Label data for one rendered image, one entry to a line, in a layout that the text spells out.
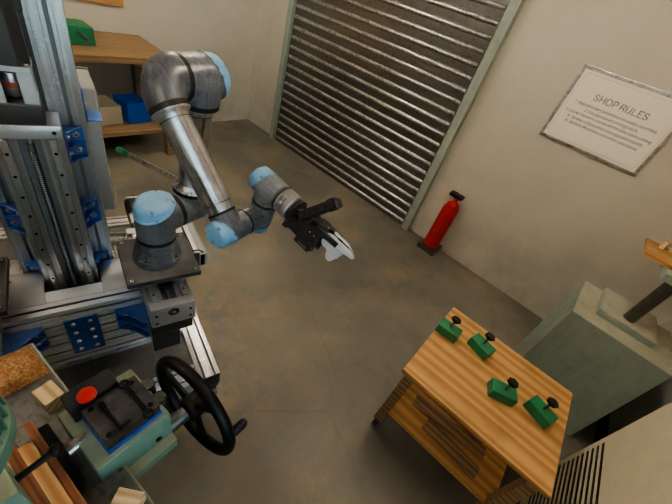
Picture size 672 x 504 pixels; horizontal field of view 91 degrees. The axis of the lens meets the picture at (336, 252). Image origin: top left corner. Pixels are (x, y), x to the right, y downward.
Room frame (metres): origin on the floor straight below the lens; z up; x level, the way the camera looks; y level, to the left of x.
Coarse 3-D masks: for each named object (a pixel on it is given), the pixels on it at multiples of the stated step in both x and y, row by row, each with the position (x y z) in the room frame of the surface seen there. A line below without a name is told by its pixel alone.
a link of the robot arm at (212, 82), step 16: (192, 64) 0.83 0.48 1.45; (208, 64) 0.87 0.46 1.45; (224, 64) 0.93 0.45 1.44; (192, 80) 0.81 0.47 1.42; (208, 80) 0.85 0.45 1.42; (224, 80) 0.90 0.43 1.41; (192, 96) 0.81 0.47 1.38; (208, 96) 0.86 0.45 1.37; (224, 96) 0.93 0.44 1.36; (192, 112) 0.84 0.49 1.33; (208, 112) 0.86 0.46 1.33; (208, 128) 0.89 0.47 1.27; (208, 144) 0.90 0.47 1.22; (176, 192) 0.85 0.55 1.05; (192, 192) 0.86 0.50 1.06; (192, 208) 0.85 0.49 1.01
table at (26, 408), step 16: (48, 368) 0.29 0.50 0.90; (32, 384) 0.26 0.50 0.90; (64, 384) 0.28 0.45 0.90; (16, 400) 0.22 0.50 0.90; (32, 400) 0.23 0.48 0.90; (16, 416) 0.20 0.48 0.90; (32, 416) 0.21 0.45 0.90; (48, 416) 0.21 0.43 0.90; (64, 432) 0.20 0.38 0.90; (160, 448) 0.23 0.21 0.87; (80, 464) 0.16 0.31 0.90; (144, 464) 0.20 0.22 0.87; (96, 480) 0.15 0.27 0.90; (112, 480) 0.15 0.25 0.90; (128, 480) 0.16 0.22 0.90; (96, 496) 0.13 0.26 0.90; (112, 496) 0.13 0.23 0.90
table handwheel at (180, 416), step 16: (160, 368) 0.39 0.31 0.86; (176, 368) 0.37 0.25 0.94; (192, 368) 0.38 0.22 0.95; (160, 384) 0.40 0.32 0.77; (176, 384) 0.38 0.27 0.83; (192, 384) 0.34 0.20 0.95; (176, 400) 0.39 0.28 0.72; (192, 400) 0.36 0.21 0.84; (208, 400) 0.33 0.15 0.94; (176, 416) 0.32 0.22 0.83; (192, 416) 0.33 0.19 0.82; (224, 416) 0.32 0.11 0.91; (192, 432) 0.34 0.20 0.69; (224, 432) 0.30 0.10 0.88; (208, 448) 0.31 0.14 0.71; (224, 448) 0.29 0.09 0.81
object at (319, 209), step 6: (330, 198) 0.75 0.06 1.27; (336, 198) 0.74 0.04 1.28; (318, 204) 0.73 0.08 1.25; (324, 204) 0.73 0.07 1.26; (330, 204) 0.73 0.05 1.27; (336, 204) 0.73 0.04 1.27; (342, 204) 0.76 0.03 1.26; (306, 210) 0.73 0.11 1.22; (312, 210) 0.73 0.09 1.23; (318, 210) 0.73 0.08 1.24; (324, 210) 0.72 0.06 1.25; (330, 210) 0.73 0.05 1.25; (336, 210) 0.74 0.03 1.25; (300, 216) 0.72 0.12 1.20; (306, 216) 0.72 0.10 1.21
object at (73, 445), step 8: (48, 424) 0.18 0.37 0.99; (40, 432) 0.16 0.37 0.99; (48, 432) 0.17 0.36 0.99; (88, 432) 0.19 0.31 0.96; (48, 440) 0.16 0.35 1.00; (56, 440) 0.16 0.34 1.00; (72, 440) 0.18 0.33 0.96; (80, 440) 0.18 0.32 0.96; (64, 448) 0.15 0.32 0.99; (72, 448) 0.17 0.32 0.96; (64, 456) 0.14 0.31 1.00; (64, 464) 0.13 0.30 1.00; (72, 464) 0.14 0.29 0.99; (72, 472) 0.13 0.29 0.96; (80, 472) 0.14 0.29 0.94; (72, 480) 0.13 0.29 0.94; (80, 480) 0.14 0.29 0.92
